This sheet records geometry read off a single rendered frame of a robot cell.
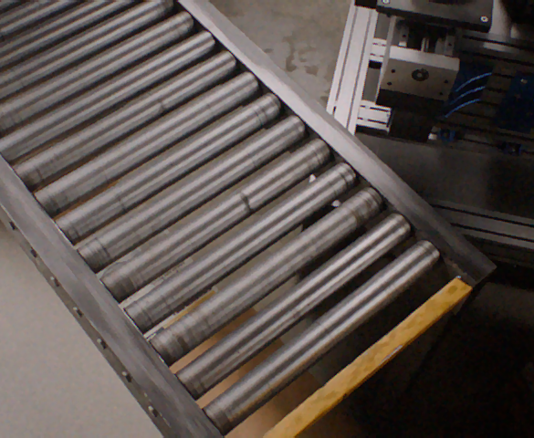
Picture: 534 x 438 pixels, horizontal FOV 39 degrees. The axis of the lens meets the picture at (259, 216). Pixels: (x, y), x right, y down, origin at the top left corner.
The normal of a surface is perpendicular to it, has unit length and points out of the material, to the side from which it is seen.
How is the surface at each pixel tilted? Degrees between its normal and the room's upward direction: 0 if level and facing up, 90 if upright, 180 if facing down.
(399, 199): 0
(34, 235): 0
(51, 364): 0
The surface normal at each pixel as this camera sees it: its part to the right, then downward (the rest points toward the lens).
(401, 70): -0.22, 0.82
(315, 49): 0.05, -0.53
